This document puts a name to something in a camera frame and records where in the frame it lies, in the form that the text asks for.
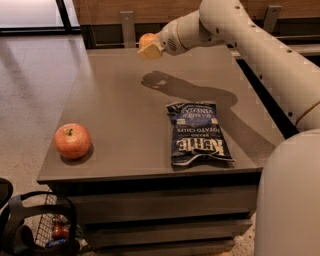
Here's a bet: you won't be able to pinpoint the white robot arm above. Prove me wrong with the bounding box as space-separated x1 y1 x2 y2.
138 0 320 256

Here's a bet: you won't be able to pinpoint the right metal bracket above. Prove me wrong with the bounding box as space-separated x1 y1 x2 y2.
263 5 282 33

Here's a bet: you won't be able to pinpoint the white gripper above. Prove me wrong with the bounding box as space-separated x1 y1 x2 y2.
137 20 182 60

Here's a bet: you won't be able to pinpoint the black wire basket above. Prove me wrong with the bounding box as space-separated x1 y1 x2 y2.
0 178 80 256

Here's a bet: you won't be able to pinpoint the left metal bracket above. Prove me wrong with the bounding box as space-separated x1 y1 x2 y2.
120 11 136 48

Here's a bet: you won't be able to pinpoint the grey drawer cabinet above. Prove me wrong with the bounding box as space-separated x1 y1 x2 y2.
38 46 282 256

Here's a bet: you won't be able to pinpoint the red apple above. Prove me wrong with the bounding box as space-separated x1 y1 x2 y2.
54 123 91 159

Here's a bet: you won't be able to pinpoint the blue kettle chips bag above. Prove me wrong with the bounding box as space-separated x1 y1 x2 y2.
167 102 232 166

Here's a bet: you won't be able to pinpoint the red snack package in basket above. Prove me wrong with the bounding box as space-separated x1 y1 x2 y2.
52 221 70 240

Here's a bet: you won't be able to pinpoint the metal bracket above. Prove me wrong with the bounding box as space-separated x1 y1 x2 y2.
263 5 282 33
120 11 136 48

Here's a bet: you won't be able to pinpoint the orange fruit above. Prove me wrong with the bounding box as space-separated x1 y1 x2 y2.
138 33 158 49

